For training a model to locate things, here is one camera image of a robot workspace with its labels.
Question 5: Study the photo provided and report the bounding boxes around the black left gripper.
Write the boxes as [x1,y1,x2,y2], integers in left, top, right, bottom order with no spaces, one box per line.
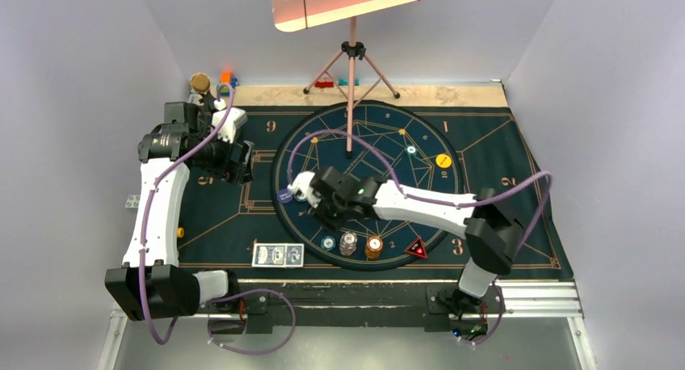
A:
[191,125,252,185]

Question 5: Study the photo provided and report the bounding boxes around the purple white poker chip stack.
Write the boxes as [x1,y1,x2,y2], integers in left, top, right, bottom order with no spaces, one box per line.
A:
[338,232,358,257]

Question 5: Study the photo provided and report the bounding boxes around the blue small blind button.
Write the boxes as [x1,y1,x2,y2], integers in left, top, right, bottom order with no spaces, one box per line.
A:
[276,188,293,204]

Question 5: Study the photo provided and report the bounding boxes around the green poker chip stack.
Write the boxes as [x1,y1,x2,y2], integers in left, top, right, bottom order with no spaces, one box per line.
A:
[320,236,337,251]

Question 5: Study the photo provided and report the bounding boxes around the orange poker chip stack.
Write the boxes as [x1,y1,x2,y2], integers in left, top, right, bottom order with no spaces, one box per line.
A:
[364,236,384,260]

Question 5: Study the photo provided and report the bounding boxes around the red triangle dealer marker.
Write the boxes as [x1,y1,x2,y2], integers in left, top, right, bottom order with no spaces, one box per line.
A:
[405,237,427,259]

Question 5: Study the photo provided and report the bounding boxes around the yellow big blind button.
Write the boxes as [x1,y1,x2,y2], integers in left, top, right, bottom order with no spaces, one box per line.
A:
[435,153,453,169]

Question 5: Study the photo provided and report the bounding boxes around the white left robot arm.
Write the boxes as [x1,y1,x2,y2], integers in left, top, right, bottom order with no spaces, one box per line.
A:
[104,103,254,321]

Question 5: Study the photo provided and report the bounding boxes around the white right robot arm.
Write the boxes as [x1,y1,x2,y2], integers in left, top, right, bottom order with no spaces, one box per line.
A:
[288,166,524,311]

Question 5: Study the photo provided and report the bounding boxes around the round dark blue mat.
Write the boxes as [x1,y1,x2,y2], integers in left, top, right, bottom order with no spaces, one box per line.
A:
[267,101,468,271]

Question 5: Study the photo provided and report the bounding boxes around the blue playing card deck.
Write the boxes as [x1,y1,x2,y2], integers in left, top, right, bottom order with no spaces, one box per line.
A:
[251,243,305,268]

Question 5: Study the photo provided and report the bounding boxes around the colourful toy blocks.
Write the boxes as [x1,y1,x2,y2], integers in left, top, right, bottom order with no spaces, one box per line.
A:
[219,70,238,87]

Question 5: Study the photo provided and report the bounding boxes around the gold round lid jar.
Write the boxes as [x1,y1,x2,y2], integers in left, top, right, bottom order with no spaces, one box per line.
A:
[189,72,211,94]

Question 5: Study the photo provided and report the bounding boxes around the grey toy brick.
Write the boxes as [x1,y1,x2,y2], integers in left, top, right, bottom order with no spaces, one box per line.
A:
[124,195,141,209]

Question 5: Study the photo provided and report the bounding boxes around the teal toy block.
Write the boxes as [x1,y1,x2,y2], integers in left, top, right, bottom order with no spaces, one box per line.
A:
[338,78,359,86]

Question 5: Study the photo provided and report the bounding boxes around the red toy block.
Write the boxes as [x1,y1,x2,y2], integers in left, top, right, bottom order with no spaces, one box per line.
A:
[314,78,335,88]

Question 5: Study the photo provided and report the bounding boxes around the pink tripod stand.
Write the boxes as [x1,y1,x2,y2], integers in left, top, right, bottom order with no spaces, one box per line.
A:
[303,16,401,158]

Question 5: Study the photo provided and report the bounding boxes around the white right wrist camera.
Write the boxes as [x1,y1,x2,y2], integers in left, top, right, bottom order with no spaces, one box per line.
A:
[288,171,321,208]

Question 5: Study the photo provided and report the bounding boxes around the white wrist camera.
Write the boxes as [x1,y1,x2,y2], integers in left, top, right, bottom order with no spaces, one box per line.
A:
[212,107,248,144]
[288,171,321,208]

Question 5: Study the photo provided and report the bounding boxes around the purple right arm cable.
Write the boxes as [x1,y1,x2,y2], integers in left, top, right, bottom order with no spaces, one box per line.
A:
[286,129,553,347]

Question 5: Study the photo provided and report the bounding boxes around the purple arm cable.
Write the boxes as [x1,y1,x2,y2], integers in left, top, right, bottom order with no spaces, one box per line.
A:
[286,129,553,347]
[137,82,297,356]

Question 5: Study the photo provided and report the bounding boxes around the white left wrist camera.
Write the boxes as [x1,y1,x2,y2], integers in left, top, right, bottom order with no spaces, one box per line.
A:
[212,107,248,144]

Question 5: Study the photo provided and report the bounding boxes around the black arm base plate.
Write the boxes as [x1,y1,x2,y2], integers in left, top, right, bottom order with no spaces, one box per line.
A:
[198,280,504,334]

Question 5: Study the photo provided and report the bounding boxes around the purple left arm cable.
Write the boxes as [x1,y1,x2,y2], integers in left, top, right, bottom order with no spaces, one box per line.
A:
[137,82,297,356]

